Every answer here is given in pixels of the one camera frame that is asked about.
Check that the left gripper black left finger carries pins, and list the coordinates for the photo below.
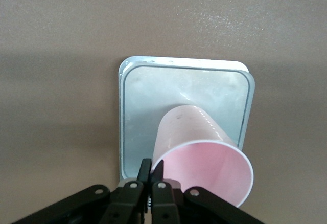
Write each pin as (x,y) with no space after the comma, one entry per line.
(122,203)

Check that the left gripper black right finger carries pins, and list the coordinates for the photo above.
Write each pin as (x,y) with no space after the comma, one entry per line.
(163,203)

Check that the pink plastic cup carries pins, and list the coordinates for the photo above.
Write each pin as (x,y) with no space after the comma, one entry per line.
(204,170)

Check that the silver digital kitchen scale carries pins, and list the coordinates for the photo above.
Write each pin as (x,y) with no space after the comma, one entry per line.
(153,93)

